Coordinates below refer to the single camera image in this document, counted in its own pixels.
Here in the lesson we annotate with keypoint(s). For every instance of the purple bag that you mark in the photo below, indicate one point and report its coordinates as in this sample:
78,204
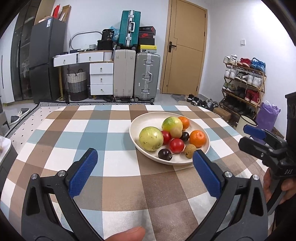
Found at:
268,115

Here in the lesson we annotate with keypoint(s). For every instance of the black storage box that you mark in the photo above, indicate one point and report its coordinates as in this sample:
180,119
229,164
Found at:
104,45

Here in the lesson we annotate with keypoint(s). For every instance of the black glass-door cabinet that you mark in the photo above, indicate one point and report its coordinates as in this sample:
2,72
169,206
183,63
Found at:
20,58

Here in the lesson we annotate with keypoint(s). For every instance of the white enamel bucket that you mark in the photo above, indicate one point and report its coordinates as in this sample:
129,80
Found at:
242,125

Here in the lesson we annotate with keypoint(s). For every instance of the brown cardboard box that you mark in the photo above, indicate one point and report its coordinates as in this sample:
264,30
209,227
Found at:
222,114

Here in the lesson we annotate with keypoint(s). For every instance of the grey door mat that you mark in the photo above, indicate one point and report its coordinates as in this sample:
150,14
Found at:
178,97

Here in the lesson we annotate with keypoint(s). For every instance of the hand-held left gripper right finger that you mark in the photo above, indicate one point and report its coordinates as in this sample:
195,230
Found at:
205,172

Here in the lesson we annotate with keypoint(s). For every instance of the beige suitcase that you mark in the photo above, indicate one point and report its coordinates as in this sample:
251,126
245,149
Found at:
123,74

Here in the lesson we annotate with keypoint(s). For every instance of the teal suitcase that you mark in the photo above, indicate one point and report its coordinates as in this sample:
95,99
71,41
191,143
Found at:
129,27

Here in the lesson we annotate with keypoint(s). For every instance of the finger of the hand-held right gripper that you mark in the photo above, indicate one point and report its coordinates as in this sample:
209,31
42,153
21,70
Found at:
252,147
254,131

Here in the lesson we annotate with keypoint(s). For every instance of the dark grey refrigerator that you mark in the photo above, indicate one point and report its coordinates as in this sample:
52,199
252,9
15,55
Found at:
45,51

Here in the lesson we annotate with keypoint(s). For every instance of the white desk with drawers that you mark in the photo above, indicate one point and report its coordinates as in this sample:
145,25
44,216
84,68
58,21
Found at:
69,59

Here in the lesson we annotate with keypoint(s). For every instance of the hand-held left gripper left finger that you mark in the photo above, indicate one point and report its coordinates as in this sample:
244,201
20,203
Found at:
84,170

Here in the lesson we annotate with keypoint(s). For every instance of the dark purple plum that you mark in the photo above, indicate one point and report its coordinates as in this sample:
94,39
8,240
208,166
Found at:
184,136

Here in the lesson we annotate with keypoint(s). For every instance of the white oval hoop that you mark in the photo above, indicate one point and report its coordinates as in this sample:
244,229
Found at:
72,40

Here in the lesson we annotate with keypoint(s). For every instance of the white drawer cabinet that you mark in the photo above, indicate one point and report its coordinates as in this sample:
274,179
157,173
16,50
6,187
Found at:
101,78

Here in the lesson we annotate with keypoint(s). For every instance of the red cherry tomato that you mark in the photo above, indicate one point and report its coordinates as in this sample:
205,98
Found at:
177,145
166,137

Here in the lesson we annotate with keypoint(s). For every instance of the grey slipper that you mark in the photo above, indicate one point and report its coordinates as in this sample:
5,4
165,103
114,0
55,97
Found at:
13,120
24,111

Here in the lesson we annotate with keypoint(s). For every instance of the person's left hand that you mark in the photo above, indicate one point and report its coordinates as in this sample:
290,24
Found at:
129,235

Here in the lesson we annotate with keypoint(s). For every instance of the plain black shoe box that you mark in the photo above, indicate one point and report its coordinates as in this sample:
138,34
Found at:
146,41

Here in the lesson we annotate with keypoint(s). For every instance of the scattered black shoes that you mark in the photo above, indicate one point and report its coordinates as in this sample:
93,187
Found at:
203,102

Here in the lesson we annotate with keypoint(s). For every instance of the wooden door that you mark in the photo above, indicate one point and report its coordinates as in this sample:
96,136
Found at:
182,58

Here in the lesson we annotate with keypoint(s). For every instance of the red and black shoe box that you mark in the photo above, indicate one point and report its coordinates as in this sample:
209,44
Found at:
146,35

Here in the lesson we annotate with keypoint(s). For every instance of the silver suitcase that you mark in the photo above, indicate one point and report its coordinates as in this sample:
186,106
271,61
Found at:
146,76

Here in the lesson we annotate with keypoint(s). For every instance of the woven laundry basket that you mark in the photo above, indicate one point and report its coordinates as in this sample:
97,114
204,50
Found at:
76,85

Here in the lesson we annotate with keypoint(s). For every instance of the blue plastic bag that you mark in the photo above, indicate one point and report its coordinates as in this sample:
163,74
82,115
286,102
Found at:
116,32

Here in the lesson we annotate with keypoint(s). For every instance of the large pale green guava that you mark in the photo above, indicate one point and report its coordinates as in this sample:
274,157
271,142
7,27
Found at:
151,138

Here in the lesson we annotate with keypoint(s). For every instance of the cream round plate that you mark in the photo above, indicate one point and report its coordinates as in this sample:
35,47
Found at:
138,157

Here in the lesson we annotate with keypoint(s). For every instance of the orange tangerine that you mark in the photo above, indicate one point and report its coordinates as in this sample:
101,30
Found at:
185,122
197,138

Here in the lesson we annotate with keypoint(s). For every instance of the yellow and black box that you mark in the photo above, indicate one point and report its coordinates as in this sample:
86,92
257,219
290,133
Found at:
148,48

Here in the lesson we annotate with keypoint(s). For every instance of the wooden shoe rack with shoes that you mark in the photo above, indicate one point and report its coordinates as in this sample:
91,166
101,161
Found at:
242,78

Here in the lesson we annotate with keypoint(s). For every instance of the small white basket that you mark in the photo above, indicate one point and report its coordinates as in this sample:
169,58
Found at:
93,46

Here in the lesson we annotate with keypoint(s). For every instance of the yellow-green round citrus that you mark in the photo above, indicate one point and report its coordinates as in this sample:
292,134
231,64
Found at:
172,124

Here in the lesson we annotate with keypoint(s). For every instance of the brown longan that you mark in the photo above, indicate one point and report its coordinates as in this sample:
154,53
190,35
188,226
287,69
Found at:
176,132
190,150

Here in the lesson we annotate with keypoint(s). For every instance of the person's right hand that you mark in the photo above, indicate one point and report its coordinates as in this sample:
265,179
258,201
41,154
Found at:
267,185

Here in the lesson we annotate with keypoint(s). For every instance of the dark cherry with stem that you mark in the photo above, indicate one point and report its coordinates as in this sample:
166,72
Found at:
165,153

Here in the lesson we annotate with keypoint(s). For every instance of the black bag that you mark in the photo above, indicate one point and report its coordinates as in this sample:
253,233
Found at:
108,34

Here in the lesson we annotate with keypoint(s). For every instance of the black and white rug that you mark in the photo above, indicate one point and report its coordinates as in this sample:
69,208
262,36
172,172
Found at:
34,111

